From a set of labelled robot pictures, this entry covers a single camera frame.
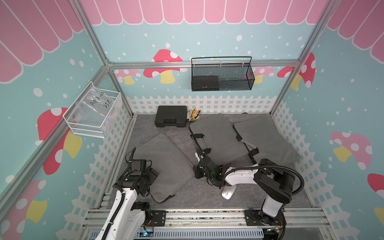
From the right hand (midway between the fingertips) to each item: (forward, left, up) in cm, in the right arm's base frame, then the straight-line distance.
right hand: (192, 168), depth 88 cm
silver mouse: (-13, -19, -2) cm, 23 cm away
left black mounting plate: (-25, +17, -3) cm, 30 cm away
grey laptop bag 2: (+18, -22, 0) cm, 28 cm away
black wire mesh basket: (+50, -20, +32) cm, 62 cm away
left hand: (-8, +21, +2) cm, 23 cm away
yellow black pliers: (+46, -1, -1) cm, 46 cm away
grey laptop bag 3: (+18, -53, -1) cm, 56 cm away
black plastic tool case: (+42, +17, +2) cm, 46 cm away
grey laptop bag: (-1, +11, +1) cm, 11 cm away
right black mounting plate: (-25, -32, -3) cm, 41 cm away
